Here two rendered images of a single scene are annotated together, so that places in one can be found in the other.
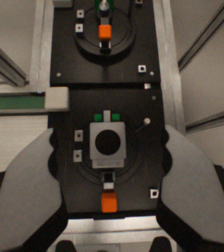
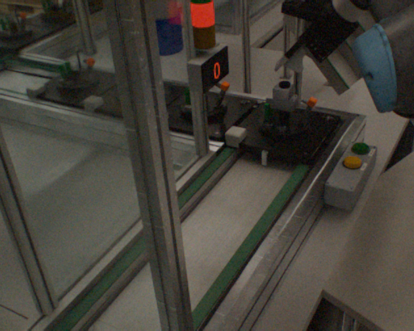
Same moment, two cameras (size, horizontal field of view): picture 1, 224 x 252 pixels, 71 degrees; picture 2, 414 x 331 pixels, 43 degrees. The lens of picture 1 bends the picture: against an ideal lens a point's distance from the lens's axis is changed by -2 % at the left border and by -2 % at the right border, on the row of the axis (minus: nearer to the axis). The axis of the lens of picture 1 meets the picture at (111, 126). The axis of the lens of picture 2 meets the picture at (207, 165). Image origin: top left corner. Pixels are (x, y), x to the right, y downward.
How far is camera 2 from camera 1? 1.32 m
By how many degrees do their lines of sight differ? 49
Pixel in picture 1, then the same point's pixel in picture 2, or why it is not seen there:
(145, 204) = (331, 123)
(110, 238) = (345, 143)
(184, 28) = not seen: hidden behind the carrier
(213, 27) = (248, 62)
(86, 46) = (210, 113)
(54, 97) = (234, 131)
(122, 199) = (321, 130)
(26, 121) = (231, 174)
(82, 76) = (227, 125)
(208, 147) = not seen: hidden behind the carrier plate
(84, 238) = (338, 152)
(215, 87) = not seen: hidden behind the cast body
